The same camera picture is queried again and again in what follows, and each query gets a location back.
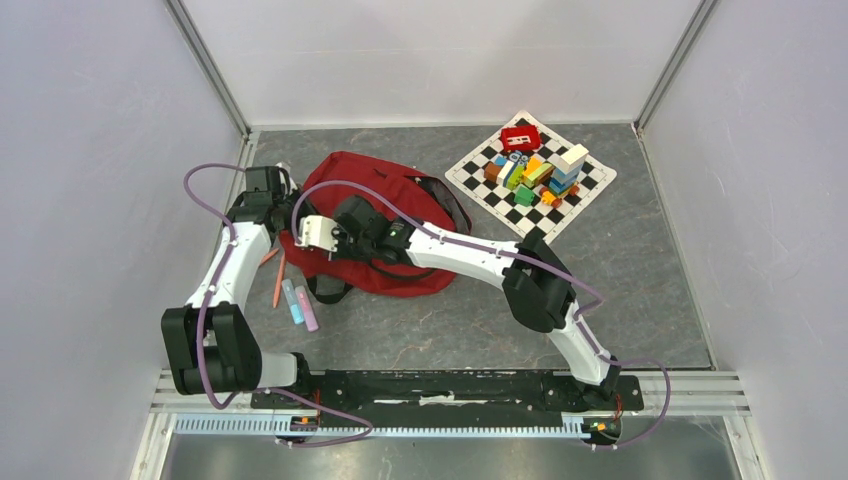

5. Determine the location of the red backpack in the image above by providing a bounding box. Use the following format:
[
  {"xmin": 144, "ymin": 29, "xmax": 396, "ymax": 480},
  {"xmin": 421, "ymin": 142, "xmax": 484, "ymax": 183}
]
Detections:
[{"xmin": 278, "ymin": 151, "xmax": 472, "ymax": 305}]

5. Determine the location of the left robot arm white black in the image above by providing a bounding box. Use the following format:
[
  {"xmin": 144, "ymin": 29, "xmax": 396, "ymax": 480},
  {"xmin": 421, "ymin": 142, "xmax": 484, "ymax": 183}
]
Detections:
[{"xmin": 161, "ymin": 164, "xmax": 314, "ymax": 409}]

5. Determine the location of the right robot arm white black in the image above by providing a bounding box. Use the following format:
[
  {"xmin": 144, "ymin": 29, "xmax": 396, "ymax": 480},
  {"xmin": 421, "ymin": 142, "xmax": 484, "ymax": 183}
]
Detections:
[{"xmin": 327, "ymin": 196, "xmax": 620, "ymax": 408}]

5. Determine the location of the orange pencil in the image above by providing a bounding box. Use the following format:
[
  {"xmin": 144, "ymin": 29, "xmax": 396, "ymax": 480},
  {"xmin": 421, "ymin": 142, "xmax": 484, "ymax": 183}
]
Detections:
[
  {"xmin": 272, "ymin": 251, "xmax": 286, "ymax": 309},
  {"xmin": 259, "ymin": 248, "xmax": 279, "ymax": 266}
]

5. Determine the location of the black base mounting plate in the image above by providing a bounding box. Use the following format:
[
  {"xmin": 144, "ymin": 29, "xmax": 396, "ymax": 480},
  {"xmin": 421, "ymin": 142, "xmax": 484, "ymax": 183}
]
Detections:
[{"xmin": 289, "ymin": 370, "xmax": 645, "ymax": 428}]

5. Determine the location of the yellow green toy block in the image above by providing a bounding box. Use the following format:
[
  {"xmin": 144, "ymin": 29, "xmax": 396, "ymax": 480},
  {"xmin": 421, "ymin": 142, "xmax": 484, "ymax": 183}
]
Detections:
[{"xmin": 521, "ymin": 161, "xmax": 555, "ymax": 189}]

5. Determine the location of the orange toy block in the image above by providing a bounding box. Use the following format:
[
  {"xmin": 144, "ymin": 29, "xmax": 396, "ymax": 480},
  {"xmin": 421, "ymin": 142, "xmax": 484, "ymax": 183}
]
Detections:
[{"xmin": 540, "ymin": 190, "xmax": 561, "ymax": 208}]

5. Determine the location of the red toy block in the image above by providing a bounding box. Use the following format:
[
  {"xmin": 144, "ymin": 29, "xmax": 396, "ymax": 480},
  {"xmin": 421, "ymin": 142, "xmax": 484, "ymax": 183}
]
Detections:
[{"xmin": 500, "ymin": 124, "xmax": 541, "ymax": 152}]

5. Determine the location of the white blue block tower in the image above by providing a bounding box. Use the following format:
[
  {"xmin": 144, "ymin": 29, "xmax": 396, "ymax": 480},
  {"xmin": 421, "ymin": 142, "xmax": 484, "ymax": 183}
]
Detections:
[{"xmin": 548, "ymin": 144, "xmax": 589, "ymax": 196}]

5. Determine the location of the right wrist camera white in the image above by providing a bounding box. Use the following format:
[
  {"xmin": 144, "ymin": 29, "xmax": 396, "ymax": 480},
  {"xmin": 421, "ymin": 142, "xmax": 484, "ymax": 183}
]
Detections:
[{"xmin": 295, "ymin": 215, "xmax": 338, "ymax": 252}]

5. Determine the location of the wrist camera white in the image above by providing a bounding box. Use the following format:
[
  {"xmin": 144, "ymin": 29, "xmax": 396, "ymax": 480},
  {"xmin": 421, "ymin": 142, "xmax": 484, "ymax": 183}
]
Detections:
[
  {"xmin": 295, "ymin": 215, "xmax": 338, "ymax": 252},
  {"xmin": 275, "ymin": 162, "xmax": 298, "ymax": 194}
]

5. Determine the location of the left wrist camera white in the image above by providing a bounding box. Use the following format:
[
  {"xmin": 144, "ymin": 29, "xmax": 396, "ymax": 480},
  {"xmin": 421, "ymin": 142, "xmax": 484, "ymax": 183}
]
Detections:
[{"xmin": 275, "ymin": 162, "xmax": 298, "ymax": 194}]

